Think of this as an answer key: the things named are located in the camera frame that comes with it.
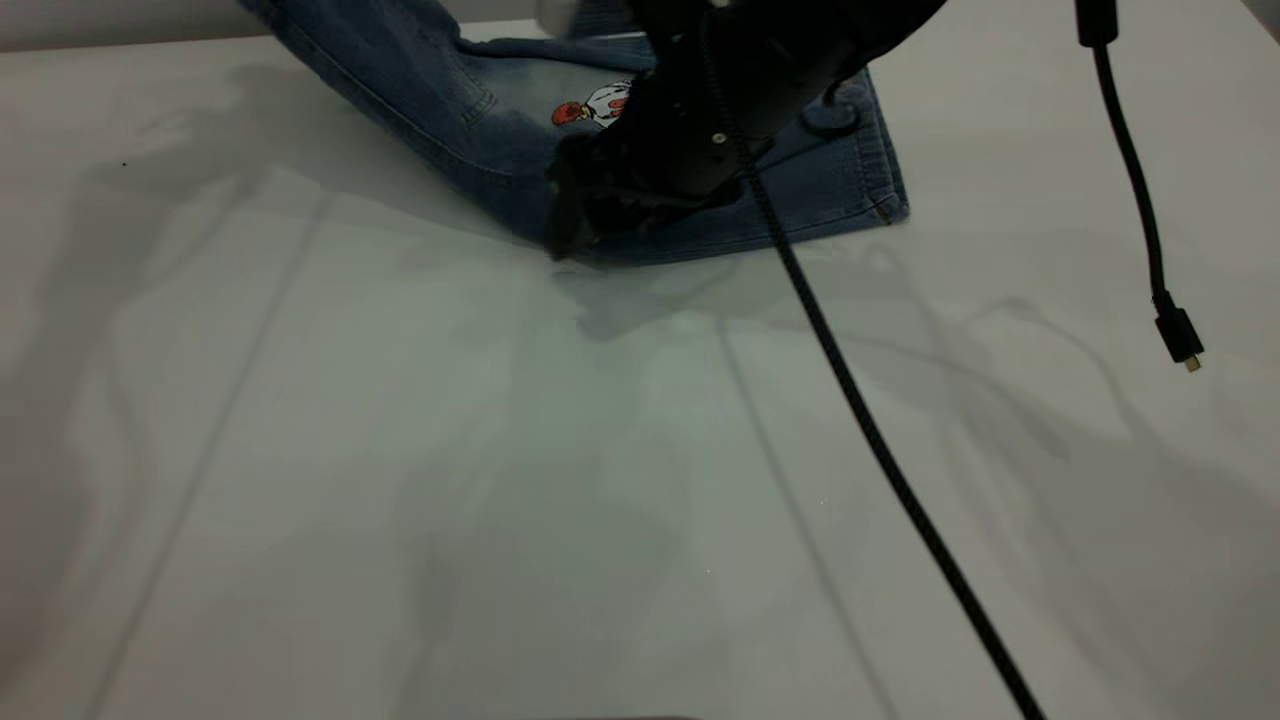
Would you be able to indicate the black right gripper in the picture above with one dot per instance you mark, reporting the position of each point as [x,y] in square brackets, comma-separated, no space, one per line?
[700,120]

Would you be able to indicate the blue denim pants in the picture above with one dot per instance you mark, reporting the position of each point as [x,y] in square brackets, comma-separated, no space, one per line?
[440,100]

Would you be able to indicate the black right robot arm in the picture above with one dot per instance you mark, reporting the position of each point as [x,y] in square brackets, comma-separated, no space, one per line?
[850,25]

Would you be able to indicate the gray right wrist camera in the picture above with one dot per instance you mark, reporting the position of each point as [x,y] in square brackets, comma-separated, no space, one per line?
[556,12]

